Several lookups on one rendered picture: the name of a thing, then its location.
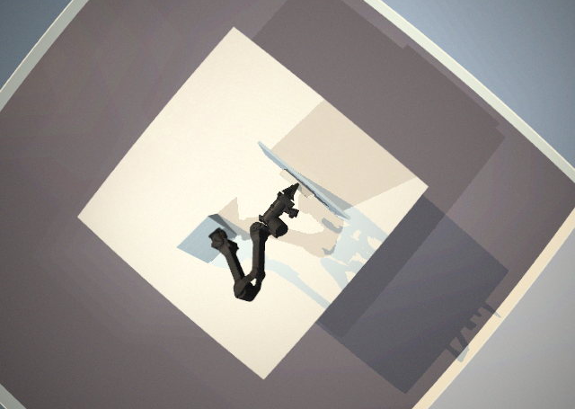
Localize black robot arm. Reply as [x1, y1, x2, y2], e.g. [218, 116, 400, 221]
[208, 209, 288, 302]

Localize grey flat panel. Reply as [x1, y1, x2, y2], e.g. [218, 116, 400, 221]
[257, 140, 351, 220]

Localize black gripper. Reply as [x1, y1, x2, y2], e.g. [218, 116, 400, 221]
[269, 183, 299, 216]

